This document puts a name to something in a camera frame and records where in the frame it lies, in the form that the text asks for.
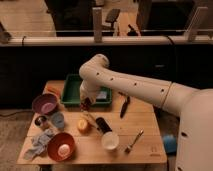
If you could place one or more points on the light blue cup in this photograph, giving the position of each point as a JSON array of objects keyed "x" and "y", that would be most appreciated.
[{"x": 57, "y": 120}]

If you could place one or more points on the orange carrot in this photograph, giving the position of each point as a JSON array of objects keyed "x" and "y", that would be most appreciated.
[{"x": 54, "y": 91}]

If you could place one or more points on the black marker block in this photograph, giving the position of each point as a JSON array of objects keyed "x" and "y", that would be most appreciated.
[{"x": 104, "y": 127}]

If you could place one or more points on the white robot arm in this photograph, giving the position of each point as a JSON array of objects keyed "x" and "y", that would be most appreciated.
[{"x": 193, "y": 106}]

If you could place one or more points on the red bowl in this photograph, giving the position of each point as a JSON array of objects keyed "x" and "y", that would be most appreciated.
[{"x": 58, "y": 140}]

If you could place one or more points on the yellow banana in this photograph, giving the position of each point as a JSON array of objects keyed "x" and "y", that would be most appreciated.
[{"x": 90, "y": 119}]

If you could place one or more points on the wooden table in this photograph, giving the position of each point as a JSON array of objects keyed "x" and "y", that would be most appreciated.
[{"x": 140, "y": 115}]

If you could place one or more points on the purple bowl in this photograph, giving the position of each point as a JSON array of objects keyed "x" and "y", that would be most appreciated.
[{"x": 45, "y": 104}]

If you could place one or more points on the grey blue cloth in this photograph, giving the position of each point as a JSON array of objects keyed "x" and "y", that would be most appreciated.
[{"x": 39, "y": 144}]

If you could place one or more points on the black office chair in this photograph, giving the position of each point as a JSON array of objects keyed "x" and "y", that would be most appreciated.
[{"x": 111, "y": 18}]

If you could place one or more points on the black handled brush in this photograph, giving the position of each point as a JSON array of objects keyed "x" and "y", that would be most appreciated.
[{"x": 124, "y": 105}]

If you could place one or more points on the green plastic tray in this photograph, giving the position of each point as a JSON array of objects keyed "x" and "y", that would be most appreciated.
[{"x": 71, "y": 93}]

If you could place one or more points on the orange fruit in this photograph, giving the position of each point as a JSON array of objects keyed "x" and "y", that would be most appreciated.
[{"x": 83, "y": 126}]

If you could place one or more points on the white egg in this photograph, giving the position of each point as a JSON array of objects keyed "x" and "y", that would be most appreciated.
[{"x": 63, "y": 150}]

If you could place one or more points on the blue tape roll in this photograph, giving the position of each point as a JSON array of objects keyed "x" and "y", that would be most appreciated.
[{"x": 170, "y": 144}]

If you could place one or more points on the dark red grape bunch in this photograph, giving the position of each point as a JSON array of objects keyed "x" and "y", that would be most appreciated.
[{"x": 86, "y": 104}]

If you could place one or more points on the small metal cup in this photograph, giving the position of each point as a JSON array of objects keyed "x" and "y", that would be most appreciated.
[{"x": 41, "y": 122}]

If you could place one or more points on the white cup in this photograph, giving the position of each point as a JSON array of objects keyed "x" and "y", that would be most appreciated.
[{"x": 110, "y": 141}]

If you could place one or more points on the grey blue sponge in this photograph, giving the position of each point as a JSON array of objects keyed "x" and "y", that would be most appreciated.
[{"x": 102, "y": 96}]

